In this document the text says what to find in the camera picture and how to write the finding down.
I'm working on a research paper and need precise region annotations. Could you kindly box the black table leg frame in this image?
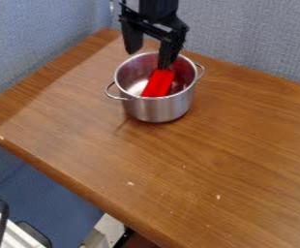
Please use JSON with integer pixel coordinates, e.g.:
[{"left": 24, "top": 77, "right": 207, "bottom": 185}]
[{"left": 112, "top": 228, "right": 135, "bottom": 248}]

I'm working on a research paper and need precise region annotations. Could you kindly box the small metal pot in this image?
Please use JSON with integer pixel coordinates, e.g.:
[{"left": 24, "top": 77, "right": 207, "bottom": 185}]
[{"left": 105, "top": 51, "right": 205, "bottom": 123}]

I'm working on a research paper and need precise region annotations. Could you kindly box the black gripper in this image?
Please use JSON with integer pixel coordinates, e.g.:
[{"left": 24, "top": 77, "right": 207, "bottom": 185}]
[{"left": 119, "top": 0, "right": 189, "bottom": 70}]

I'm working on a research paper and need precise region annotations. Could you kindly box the white ribbed appliance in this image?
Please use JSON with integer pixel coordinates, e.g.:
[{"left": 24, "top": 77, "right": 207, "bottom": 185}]
[{"left": 0, "top": 213, "right": 45, "bottom": 248}]

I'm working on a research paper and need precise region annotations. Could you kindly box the red rectangular block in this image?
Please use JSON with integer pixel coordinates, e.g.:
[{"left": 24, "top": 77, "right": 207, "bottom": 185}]
[{"left": 141, "top": 70, "right": 176, "bottom": 97}]

